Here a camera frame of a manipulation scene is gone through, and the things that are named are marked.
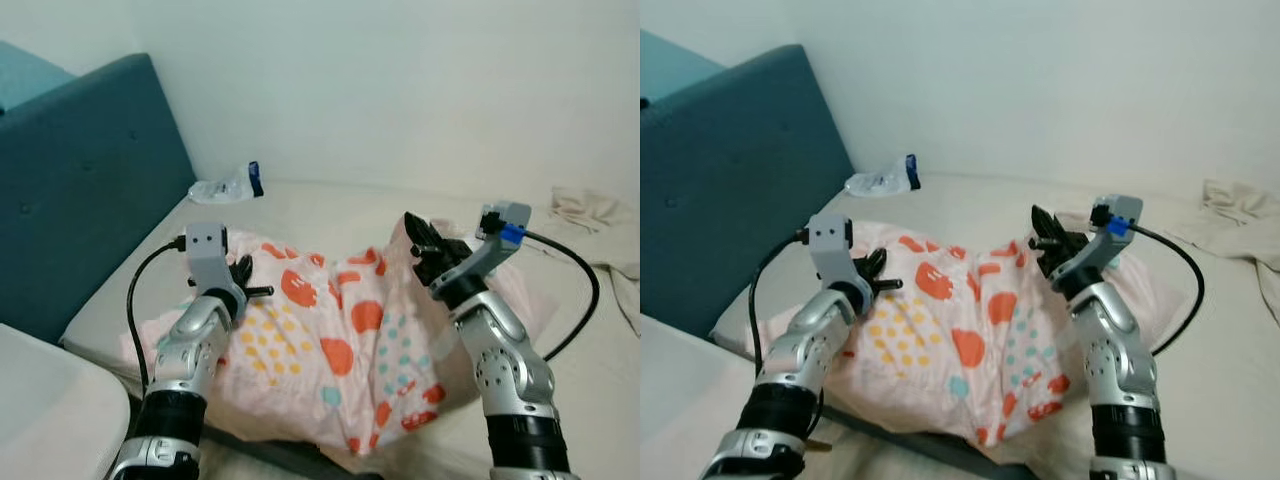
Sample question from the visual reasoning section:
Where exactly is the pink pillow with orange spots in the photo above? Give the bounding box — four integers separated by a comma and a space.
755, 218, 1187, 447
120, 215, 557, 457

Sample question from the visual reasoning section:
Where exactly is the bed with cream sheet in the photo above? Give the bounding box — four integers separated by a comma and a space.
60, 178, 641, 480
712, 172, 1280, 480

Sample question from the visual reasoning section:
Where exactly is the clear plastic bag blue label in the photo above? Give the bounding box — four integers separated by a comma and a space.
845, 154, 922, 198
188, 161, 265, 206

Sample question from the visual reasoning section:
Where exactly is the crumpled beige cloth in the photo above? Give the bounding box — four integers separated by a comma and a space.
548, 185, 641, 281
1200, 178, 1280, 277

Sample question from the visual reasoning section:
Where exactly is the white smooth furniture piece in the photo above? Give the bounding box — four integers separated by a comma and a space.
0, 323, 134, 480
640, 315, 771, 480

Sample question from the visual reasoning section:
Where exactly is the pale teal panel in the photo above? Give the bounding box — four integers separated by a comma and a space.
0, 40, 79, 113
640, 30, 727, 107

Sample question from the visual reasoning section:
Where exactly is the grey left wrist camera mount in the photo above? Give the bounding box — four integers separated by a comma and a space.
806, 213, 867, 291
184, 223, 247, 297

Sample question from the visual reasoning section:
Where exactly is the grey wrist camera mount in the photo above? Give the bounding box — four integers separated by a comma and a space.
184, 223, 247, 297
806, 213, 867, 291
452, 200, 534, 293
1073, 194, 1146, 283

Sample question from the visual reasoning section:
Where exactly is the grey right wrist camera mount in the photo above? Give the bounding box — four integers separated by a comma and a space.
452, 200, 534, 293
1073, 194, 1146, 283

